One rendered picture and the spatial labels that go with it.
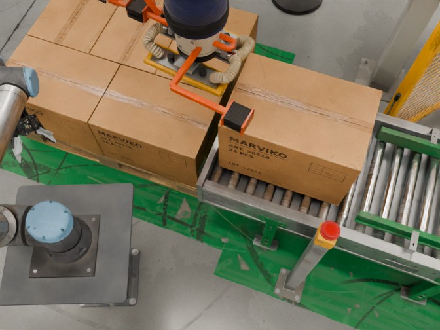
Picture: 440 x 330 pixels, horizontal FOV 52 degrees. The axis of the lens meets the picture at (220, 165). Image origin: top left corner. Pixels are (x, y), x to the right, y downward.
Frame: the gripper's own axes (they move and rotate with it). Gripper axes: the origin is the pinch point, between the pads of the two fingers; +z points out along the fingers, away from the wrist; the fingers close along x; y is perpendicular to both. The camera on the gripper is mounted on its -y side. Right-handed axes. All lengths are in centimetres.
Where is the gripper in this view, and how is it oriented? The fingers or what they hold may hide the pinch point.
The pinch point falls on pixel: (38, 153)
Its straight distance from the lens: 177.7
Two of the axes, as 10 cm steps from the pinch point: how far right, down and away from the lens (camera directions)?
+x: 6.1, -5.1, 6.1
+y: 7.0, -0.1, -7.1
